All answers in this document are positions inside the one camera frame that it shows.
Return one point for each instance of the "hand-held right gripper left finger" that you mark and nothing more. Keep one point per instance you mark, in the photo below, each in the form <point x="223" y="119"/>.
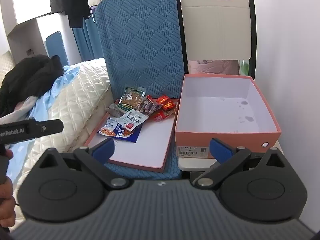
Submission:
<point x="103" y="150"/>

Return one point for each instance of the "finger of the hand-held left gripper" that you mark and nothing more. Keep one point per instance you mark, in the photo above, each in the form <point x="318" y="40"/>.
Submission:
<point x="47" y="128"/>

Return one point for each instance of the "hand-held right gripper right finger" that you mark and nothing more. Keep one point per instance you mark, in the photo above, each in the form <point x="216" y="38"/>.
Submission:
<point x="220" y="151"/>

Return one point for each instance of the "pink shoe box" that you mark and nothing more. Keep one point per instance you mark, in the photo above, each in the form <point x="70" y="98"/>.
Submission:
<point x="200" y="137"/>

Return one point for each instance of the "blue and white snack packet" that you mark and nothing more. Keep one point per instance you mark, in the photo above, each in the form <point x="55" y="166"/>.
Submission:
<point x="125" y="136"/>

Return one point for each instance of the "grey clear snack packet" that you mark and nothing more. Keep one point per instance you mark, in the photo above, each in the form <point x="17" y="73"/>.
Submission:
<point x="113" y="110"/>

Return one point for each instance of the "orange rimmed white tray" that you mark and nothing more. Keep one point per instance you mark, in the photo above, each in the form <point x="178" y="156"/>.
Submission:
<point x="150" y="145"/>

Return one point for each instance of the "red and yellow snack packet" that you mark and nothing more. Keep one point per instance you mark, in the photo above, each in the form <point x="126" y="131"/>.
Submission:
<point x="160" y="116"/>

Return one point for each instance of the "person's left hand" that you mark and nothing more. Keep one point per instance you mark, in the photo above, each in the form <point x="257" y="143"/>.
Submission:
<point x="6" y="200"/>

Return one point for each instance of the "light blue sheet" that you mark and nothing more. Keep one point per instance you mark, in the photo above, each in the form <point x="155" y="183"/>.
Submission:
<point x="60" y="80"/>

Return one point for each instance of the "black garment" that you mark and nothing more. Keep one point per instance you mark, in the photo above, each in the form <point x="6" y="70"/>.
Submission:
<point x="27" y="80"/>

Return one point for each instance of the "green snack packet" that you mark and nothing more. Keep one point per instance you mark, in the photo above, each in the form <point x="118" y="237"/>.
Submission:
<point x="131" y="98"/>

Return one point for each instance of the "brown clear snack packet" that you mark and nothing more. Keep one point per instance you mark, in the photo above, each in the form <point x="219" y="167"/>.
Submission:
<point x="148" y="107"/>

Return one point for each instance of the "red wrapped candy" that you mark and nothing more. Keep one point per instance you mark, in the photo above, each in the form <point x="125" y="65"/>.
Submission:
<point x="169" y="105"/>
<point x="162" y="99"/>

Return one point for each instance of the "pink cloth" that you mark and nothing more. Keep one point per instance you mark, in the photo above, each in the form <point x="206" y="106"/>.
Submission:
<point x="215" y="66"/>

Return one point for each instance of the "white shelf unit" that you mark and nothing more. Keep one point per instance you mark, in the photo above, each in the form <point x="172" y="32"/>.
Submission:
<point x="27" y="37"/>

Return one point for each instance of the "blue curtain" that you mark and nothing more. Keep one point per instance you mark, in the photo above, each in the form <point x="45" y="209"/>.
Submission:
<point x="85" y="42"/>

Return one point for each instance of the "blue textured cushion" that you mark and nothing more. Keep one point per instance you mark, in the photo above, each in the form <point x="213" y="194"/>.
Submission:
<point x="142" y="42"/>

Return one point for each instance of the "cream plastic chair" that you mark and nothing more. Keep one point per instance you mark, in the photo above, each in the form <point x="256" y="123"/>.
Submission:
<point x="215" y="30"/>

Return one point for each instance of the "black hanging jacket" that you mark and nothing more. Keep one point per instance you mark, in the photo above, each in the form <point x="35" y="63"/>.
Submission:
<point x="72" y="2"/>

